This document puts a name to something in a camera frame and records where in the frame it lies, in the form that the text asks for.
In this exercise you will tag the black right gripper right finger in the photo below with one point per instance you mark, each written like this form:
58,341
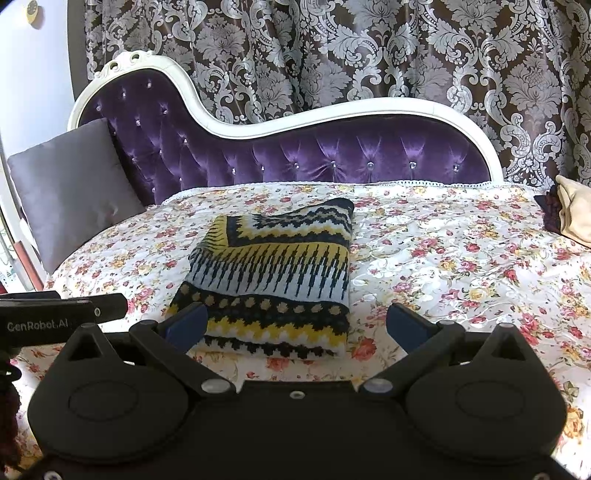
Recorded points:
425,343

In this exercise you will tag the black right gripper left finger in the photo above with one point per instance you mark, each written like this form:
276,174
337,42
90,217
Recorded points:
167,344

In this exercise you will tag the yellow navy patterned knit sweater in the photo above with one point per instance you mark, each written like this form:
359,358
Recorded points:
274,285

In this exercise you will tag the floral quilted bedspread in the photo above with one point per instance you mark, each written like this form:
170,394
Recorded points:
479,255

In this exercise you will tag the grey satin cushion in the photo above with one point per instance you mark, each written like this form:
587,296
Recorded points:
71,188

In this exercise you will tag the dark purple cloth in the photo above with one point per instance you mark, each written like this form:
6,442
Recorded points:
551,207

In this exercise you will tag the beige cloth bag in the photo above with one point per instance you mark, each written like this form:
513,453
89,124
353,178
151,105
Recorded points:
575,213

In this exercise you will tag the purple tufted chaise backrest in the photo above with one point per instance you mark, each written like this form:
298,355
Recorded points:
167,141

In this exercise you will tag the damask patterned curtain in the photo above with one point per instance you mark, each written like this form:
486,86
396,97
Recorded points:
519,69

